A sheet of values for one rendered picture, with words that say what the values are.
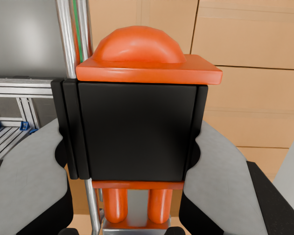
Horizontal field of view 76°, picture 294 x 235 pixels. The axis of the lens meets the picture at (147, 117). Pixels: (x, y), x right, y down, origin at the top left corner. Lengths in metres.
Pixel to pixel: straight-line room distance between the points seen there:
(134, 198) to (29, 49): 1.39
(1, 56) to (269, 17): 1.52
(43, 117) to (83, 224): 1.03
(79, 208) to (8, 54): 1.31
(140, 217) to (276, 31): 0.84
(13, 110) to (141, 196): 1.33
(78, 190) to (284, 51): 0.88
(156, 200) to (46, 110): 1.25
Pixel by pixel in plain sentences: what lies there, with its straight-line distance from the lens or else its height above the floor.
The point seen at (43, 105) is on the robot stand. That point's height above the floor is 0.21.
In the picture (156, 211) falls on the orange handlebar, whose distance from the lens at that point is 0.18.
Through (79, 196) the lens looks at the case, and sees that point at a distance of 0.47.
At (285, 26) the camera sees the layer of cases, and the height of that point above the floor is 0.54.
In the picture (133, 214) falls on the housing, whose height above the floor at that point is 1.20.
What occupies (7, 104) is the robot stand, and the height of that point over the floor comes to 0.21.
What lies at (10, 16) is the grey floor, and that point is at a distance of 1.54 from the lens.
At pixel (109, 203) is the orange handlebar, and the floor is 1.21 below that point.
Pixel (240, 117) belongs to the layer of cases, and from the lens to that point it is 0.99.
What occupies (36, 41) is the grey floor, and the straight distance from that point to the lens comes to 1.49.
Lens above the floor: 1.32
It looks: 62 degrees down
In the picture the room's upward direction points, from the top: 177 degrees clockwise
